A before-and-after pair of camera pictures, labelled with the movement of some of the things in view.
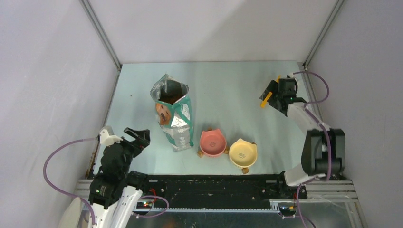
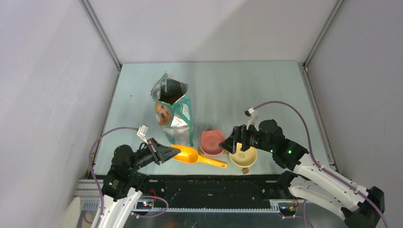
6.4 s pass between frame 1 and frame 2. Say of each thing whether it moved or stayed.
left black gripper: moved
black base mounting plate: stayed
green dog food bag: stayed
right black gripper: moved
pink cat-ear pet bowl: stayed
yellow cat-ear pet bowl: stayed
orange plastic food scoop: moved
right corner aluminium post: stayed
